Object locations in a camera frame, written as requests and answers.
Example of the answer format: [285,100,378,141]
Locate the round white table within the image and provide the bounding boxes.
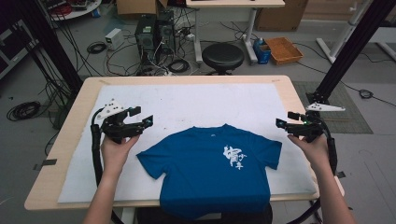
[40,0,103,22]

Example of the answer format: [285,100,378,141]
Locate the black shelf rack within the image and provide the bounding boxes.
[0,18,39,80]

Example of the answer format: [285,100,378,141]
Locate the white-legged wooden desk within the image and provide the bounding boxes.
[185,0,286,65]

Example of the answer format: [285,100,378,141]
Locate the large cardboard box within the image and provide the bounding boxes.
[255,0,309,33]

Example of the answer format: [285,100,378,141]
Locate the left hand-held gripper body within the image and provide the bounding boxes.
[95,98,145,145]

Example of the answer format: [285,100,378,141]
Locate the large black cable coil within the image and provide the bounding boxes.
[6,100,42,122]

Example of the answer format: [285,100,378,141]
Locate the blue box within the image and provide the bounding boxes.
[252,37,273,65]

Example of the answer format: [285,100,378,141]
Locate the small black cable coil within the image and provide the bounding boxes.
[86,41,107,55]

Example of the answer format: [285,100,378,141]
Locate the black round stool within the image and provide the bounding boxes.
[201,42,246,77]

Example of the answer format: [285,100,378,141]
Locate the black tape strip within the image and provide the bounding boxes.
[33,158,59,172]

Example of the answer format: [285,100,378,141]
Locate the white felt mat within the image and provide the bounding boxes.
[57,83,318,203]

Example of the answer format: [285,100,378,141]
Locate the person's dark pants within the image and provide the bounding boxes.
[135,202,275,224]

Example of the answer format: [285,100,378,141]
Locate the blue t-shirt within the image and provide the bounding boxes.
[135,123,283,220]

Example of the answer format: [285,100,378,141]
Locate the grey floor mat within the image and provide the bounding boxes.
[292,81,374,135]

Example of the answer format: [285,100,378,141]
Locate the black frame post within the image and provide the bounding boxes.
[305,0,396,106]
[15,0,84,94]

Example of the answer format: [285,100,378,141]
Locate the white power supply box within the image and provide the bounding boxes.
[104,27,125,51]

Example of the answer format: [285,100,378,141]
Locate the black computer tower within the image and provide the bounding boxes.
[155,10,177,63]
[134,14,159,67]

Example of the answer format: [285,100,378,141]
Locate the person's left hand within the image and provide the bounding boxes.
[99,133,141,180]

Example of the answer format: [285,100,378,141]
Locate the white metal stand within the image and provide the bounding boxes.
[316,0,375,64]

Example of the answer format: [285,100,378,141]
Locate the person's right hand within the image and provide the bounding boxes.
[287,133,332,175]

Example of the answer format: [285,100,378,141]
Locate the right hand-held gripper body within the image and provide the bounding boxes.
[286,102,347,144]

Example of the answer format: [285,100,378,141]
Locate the orange shallow tray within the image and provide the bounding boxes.
[264,36,304,66]

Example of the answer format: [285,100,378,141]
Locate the tiny black cable coil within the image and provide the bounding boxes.
[358,89,375,100]

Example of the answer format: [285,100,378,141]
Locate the black sleeved gripper cable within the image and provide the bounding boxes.
[90,106,125,224]
[286,116,339,224]

